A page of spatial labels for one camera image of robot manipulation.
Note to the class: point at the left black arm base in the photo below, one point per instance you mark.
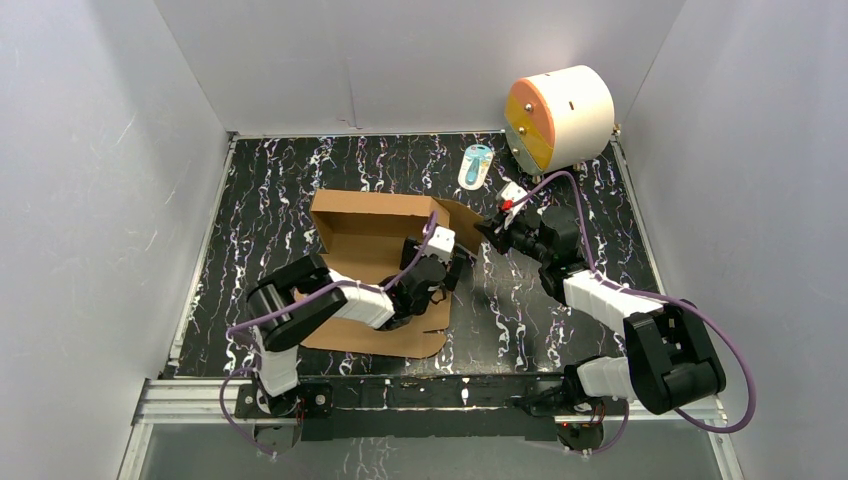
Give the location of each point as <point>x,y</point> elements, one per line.
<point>261,411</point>

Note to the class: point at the brown cardboard box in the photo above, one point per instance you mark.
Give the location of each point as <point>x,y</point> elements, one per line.
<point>363,235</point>

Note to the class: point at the white cylindrical drum orange face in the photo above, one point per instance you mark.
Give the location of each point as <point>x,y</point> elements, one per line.
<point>558,119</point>

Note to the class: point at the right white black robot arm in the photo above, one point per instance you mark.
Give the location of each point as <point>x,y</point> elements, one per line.
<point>669,358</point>

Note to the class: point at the aluminium frame rail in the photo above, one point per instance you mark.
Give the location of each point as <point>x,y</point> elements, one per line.
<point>376,406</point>

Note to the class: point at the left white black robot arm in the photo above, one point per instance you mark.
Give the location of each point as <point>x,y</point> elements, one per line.
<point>307,293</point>

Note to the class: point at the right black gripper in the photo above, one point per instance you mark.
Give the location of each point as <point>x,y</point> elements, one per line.
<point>490,229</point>

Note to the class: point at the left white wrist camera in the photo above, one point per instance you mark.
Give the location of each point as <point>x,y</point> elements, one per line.
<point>441,244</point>

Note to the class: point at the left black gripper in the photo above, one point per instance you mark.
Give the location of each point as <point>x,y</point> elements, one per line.
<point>448,270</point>

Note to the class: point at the light blue packaged tool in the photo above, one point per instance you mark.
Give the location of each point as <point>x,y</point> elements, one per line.
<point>476,162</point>

